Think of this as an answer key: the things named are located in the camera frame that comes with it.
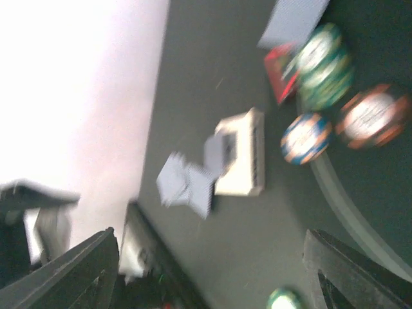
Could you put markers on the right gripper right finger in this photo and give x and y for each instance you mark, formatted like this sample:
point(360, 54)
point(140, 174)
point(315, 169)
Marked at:
point(341, 277)

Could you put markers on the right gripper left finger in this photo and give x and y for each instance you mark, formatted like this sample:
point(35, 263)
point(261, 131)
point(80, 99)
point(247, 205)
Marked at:
point(83, 277)

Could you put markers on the green chip stack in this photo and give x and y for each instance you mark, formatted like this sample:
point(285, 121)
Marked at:
point(284, 298)

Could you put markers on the blue chips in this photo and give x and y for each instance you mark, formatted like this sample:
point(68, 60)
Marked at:
point(306, 138)

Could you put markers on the orange chips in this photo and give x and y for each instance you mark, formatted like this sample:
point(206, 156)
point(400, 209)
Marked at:
point(375, 117)

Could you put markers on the green chips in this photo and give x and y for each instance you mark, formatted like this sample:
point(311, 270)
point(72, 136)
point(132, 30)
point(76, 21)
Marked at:
point(325, 70)

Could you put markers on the card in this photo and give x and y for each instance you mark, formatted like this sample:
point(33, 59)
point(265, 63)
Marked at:
point(292, 22)

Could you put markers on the round black poker mat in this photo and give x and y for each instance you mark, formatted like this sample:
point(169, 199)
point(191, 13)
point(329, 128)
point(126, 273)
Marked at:
point(369, 188)

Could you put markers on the loose cards on table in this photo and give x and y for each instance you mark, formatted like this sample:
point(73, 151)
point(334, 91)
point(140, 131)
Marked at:
point(186, 183)

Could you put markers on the white card box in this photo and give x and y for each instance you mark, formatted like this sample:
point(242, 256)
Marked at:
point(245, 173)

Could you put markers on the red triangle all-in marker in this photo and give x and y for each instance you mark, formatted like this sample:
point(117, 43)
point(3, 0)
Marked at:
point(281, 67)

